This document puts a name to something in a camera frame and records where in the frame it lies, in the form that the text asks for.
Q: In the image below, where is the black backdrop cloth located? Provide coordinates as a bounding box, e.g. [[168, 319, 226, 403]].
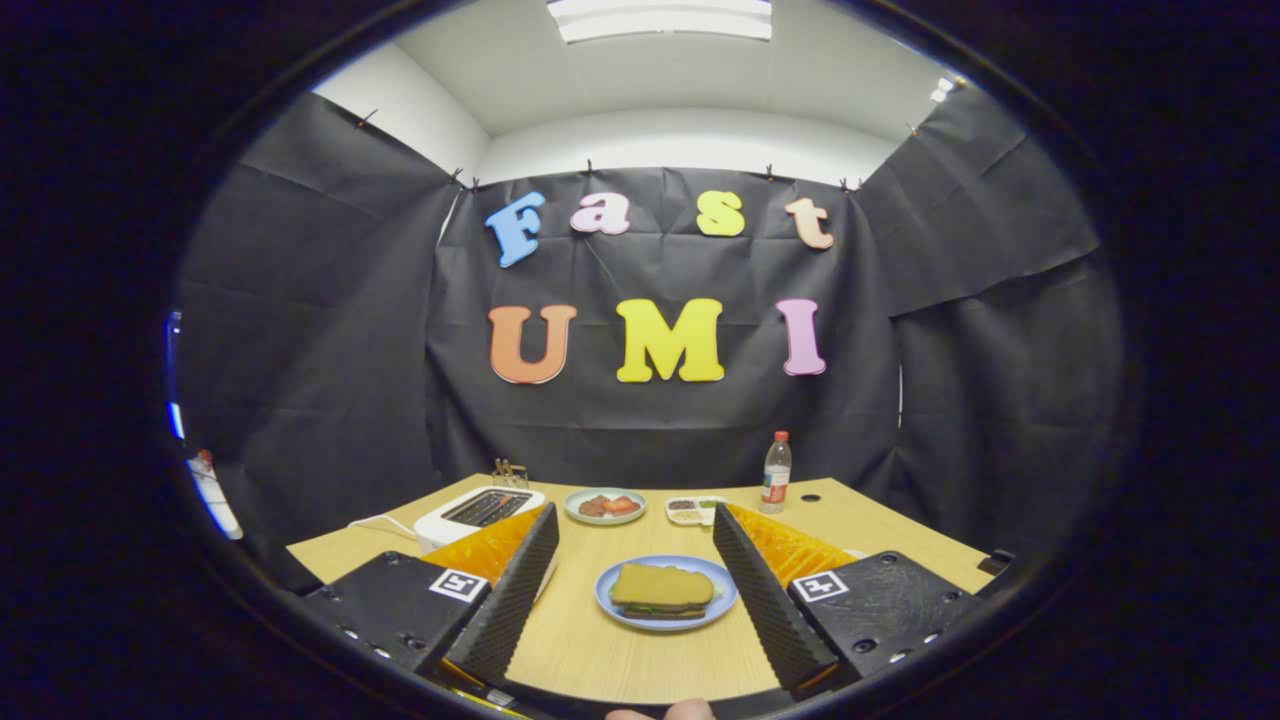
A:
[[175, 85, 1126, 561]]

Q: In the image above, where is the white toaster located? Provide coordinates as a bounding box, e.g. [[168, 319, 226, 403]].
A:
[[413, 486, 547, 556]]

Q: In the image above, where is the long ceiling light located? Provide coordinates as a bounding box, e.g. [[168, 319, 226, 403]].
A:
[[546, 0, 774, 43]]

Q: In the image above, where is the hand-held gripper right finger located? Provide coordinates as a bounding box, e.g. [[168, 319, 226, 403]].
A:
[[712, 502, 979, 699]]

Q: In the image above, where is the grey-green round plate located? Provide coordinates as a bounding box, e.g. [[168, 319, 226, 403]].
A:
[[564, 487, 647, 526]]

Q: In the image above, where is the white red object beside table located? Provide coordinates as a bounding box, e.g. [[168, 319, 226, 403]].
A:
[[188, 450, 244, 541]]

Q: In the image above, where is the white toaster cable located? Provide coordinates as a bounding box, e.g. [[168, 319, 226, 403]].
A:
[[348, 514, 419, 541]]

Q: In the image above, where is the clear bottle with red cap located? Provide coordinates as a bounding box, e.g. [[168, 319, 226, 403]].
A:
[[760, 431, 793, 515]]

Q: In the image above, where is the dark toasted bread slice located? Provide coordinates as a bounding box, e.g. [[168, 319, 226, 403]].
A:
[[610, 562, 716, 608]]

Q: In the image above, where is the white divided condiment tray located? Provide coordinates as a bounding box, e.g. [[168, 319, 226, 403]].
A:
[[666, 496, 729, 528]]

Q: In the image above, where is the blue round plate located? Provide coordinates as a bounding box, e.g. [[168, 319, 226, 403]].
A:
[[594, 555, 739, 632]]

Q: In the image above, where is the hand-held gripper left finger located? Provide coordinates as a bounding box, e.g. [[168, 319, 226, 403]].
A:
[[300, 502, 562, 689]]

